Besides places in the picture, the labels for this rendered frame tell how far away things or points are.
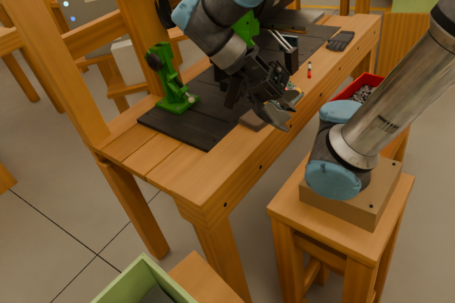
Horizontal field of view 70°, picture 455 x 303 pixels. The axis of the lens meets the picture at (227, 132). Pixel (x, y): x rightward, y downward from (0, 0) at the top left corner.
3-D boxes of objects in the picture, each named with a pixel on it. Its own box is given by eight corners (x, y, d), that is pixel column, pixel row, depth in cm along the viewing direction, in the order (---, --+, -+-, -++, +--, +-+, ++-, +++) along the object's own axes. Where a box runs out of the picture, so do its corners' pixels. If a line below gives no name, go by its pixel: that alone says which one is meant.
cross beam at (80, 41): (260, -36, 192) (258, -53, 187) (68, 64, 121) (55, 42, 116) (253, -35, 195) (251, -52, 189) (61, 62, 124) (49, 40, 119)
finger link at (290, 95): (311, 107, 76) (284, 88, 71) (291, 113, 80) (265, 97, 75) (311, 95, 77) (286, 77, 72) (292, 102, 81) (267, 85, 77)
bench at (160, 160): (365, 139, 231) (380, 18, 177) (244, 327, 150) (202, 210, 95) (282, 115, 270) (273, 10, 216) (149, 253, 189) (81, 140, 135)
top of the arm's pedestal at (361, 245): (413, 184, 98) (416, 176, 95) (375, 270, 80) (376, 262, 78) (315, 151, 116) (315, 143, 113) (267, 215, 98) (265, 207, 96)
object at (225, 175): (378, 40, 185) (382, 14, 175) (210, 236, 103) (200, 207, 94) (354, 38, 193) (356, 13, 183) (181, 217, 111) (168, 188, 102)
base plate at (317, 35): (341, 30, 174) (341, 26, 173) (210, 154, 114) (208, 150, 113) (274, 23, 198) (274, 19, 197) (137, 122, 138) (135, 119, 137)
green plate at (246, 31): (261, 47, 135) (263, -8, 126) (249, 50, 130) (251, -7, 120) (239, 44, 142) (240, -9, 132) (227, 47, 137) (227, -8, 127)
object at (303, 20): (323, 19, 134) (324, 11, 132) (305, 34, 126) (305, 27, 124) (248, 12, 157) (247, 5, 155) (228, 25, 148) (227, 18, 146)
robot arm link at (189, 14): (187, -3, 56) (161, 24, 62) (231, 42, 61) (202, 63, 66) (202, -22, 61) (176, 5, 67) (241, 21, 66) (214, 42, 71)
